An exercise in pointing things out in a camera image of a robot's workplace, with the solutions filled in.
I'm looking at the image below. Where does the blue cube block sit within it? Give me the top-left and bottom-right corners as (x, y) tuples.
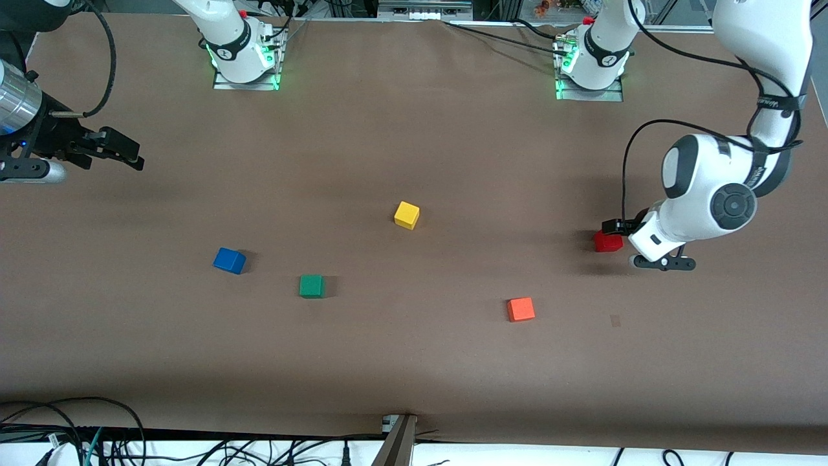
(213, 247), (247, 275)

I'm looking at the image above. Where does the grey power strip box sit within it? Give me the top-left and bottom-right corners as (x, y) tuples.
(378, 0), (474, 20)

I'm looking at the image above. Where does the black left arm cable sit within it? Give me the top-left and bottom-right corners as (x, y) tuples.
(621, 0), (806, 224)

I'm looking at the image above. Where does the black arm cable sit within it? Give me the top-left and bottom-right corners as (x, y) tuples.
(49, 0), (117, 119)
(621, 0), (806, 224)

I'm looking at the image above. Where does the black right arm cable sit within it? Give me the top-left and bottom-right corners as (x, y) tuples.
(49, 0), (117, 119)

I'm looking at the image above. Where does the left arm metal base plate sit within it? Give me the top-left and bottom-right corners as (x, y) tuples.
(555, 65), (625, 102)

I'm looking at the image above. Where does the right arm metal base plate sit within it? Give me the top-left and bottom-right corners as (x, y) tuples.
(213, 29), (282, 91)

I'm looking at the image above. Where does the short black table cable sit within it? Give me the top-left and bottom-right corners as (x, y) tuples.
(514, 18), (573, 41)

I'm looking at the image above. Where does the long black table cable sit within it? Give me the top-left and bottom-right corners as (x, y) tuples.
(443, 21), (563, 54)

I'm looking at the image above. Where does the black looped cable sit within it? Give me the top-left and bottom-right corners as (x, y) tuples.
(0, 396), (147, 466)

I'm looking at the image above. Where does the teal cable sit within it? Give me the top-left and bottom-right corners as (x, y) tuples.
(81, 427), (105, 466)

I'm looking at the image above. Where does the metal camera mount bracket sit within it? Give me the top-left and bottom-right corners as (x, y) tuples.
(372, 414), (419, 466)

